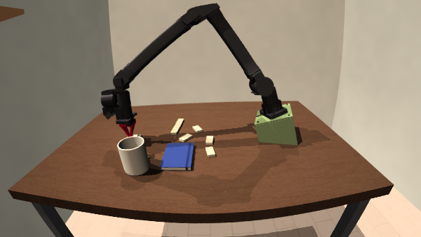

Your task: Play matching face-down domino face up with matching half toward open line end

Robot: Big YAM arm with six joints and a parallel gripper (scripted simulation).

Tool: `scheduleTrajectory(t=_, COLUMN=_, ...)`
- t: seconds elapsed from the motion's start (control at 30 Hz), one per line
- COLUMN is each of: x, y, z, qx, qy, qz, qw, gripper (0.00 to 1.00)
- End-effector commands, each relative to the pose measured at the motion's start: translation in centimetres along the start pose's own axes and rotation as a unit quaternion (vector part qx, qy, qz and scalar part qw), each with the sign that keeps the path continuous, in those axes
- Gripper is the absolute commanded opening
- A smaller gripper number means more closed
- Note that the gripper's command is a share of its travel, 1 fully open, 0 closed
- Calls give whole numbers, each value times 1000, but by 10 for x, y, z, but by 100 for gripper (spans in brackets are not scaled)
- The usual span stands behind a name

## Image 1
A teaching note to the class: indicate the white mug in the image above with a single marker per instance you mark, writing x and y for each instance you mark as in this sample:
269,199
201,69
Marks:
135,162

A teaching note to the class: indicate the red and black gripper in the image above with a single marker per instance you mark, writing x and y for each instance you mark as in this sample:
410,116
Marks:
128,120

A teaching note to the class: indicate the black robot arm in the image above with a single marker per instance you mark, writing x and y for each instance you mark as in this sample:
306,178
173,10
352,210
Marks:
258,83

